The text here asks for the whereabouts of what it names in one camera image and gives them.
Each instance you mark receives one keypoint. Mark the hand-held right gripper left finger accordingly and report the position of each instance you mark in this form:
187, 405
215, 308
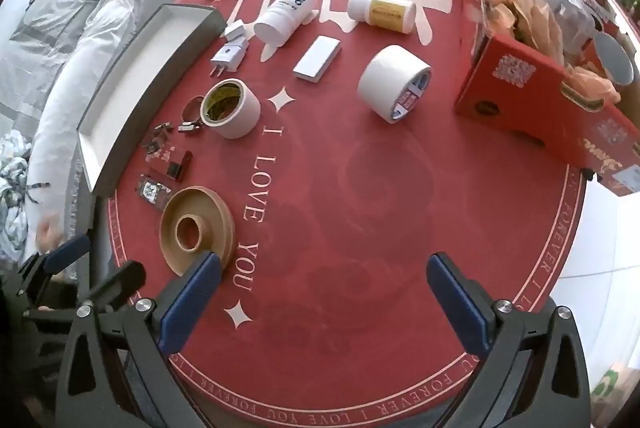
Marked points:
192, 303

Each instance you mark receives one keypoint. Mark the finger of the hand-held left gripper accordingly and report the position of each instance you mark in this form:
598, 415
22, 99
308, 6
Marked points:
120, 279
65, 254

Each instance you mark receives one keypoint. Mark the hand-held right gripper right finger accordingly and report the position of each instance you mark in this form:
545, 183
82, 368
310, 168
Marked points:
457, 303

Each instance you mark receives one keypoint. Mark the brown cardboard spool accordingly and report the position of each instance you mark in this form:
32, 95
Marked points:
212, 213

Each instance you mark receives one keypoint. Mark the red patterned small box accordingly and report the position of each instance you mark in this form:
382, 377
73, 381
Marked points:
154, 191

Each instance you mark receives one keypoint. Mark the small dark circuit board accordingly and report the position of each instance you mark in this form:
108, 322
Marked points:
164, 128
152, 147

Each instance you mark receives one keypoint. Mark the grey tray with white inside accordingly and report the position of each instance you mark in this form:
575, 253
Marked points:
135, 83

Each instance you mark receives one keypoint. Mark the white tape roll yellow core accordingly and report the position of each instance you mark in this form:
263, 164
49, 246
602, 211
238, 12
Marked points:
235, 118

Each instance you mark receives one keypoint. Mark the large white tape roll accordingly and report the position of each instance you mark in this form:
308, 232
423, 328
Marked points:
387, 80

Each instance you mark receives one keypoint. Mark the white rectangular block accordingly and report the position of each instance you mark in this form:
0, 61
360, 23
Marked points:
316, 58

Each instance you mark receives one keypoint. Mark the small white bottle yellow label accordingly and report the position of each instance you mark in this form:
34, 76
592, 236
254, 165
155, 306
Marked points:
385, 12

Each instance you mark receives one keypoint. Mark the large white bottle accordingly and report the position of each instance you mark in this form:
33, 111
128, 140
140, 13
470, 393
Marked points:
282, 15

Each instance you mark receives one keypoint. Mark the floral cloth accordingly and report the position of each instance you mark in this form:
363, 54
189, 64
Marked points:
12, 193

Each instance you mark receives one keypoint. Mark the green printed bag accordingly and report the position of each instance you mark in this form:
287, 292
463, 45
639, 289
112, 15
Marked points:
607, 388

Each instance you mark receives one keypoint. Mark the red cardboard box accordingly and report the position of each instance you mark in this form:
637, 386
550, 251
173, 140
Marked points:
520, 108

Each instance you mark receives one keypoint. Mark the white sofa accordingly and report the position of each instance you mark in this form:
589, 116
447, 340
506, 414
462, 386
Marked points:
100, 38

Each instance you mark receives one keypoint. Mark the white plug adapter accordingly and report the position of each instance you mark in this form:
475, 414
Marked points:
229, 58

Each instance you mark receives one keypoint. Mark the grey striped blanket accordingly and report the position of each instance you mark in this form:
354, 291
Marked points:
60, 3

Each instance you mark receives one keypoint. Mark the small white charger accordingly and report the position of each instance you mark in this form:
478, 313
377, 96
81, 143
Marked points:
236, 30

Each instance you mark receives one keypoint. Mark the orange plastic bag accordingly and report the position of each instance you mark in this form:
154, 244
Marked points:
535, 23

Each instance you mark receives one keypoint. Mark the white bowl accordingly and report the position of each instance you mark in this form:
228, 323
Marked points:
614, 58

